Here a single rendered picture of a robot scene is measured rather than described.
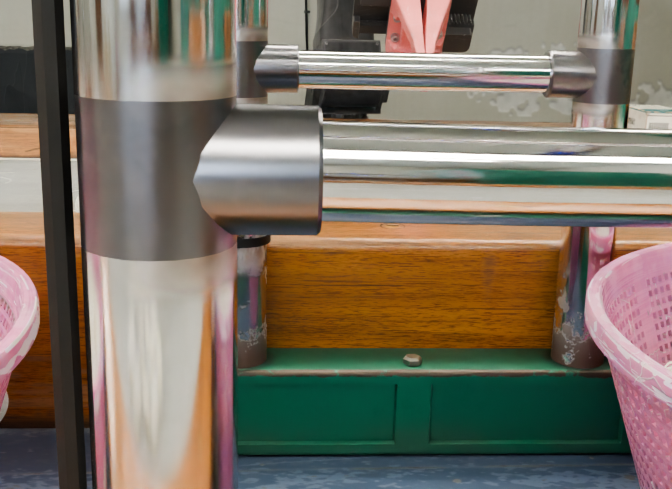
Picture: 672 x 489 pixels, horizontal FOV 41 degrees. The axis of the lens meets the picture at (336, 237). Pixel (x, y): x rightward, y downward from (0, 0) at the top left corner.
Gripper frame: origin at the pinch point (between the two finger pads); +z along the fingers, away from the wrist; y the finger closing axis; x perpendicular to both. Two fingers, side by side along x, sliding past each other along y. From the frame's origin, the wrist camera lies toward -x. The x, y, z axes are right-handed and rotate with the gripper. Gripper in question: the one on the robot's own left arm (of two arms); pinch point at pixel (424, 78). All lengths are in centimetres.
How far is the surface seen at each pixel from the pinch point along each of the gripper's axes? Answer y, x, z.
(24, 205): -27.0, -3.2, 15.3
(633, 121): 20.7, 9.5, -4.7
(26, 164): -31.1, 6.8, 3.7
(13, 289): -20.1, -22.0, 33.2
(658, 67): 100, 135, -144
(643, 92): 96, 140, -139
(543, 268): 1.1, -15.8, 28.1
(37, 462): -21.0, -12.1, 35.7
